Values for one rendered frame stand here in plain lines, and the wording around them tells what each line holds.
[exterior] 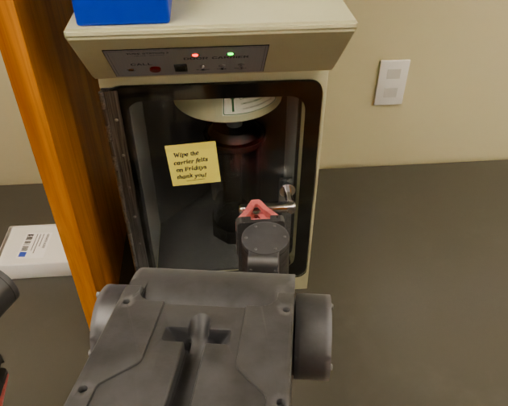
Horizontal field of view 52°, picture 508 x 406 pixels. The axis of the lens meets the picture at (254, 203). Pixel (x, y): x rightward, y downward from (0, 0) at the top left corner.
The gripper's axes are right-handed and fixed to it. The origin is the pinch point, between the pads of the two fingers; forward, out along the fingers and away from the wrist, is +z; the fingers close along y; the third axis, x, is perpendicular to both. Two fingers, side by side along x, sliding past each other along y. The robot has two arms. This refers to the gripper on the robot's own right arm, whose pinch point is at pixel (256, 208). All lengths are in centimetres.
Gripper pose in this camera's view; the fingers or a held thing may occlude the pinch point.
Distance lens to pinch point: 80.6
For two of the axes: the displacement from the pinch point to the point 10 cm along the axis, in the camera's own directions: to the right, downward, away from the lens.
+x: -10.0, 0.5, -0.6
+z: -0.8, -6.3, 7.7
